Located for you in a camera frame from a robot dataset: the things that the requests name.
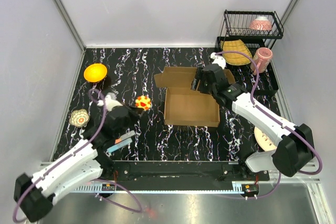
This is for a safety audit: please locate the orange flower toy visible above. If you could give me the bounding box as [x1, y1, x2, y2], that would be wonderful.
[135, 95, 152, 111]

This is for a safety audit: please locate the brown cardboard box sheet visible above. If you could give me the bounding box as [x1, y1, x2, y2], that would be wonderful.
[154, 66, 220, 127]

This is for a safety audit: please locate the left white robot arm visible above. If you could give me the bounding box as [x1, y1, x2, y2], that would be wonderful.
[13, 105, 144, 223]

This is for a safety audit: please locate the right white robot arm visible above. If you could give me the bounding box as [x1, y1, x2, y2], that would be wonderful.
[191, 63, 315, 180]

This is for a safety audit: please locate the orange marker pen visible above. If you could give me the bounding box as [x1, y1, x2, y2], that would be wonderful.
[114, 130, 135, 144]

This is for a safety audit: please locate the black marble table mat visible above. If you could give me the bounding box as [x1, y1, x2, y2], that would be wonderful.
[52, 47, 263, 161]

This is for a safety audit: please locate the blue marker pen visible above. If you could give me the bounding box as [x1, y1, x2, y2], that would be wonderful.
[107, 138, 132, 153]

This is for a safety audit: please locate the yellow woven plate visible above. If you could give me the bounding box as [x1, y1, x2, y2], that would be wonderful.
[220, 39, 252, 66]

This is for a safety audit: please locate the small floral patterned bowl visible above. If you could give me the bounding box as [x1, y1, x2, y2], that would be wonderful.
[69, 109, 90, 127]

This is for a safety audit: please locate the orange bowl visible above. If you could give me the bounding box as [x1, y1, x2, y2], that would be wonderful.
[83, 63, 108, 83]

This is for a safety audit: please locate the pink mug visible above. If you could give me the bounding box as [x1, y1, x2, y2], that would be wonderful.
[250, 47, 273, 76]

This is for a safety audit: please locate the pink patterned bowl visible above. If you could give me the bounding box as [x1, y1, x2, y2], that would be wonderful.
[249, 16, 272, 31]

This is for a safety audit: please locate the pink round plate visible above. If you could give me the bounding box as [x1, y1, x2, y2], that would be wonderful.
[254, 127, 277, 152]

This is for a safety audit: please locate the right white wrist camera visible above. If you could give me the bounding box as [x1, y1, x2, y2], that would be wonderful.
[210, 52, 226, 69]

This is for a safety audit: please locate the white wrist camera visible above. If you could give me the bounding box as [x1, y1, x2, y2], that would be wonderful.
[210, 52, 226, 69]
[97, 92, 123, 112]

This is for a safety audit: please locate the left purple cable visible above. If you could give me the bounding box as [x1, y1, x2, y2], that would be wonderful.
[13, 89, 145, 222]

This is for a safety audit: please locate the purple cable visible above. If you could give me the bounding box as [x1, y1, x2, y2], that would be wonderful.
[214, 50, 323, 200]
[13, 89, 145, 222]

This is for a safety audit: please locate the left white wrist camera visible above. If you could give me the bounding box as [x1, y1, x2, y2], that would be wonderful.
[97, 92, 123, 112]

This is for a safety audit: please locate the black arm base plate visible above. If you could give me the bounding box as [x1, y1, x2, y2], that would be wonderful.
[100, 161, 270, 191]

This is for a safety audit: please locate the black wire dish rack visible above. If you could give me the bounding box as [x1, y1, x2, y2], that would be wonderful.
[215, 10, 284, 95]

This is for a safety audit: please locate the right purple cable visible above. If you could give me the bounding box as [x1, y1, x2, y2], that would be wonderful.
[214, 50, 323, 200]

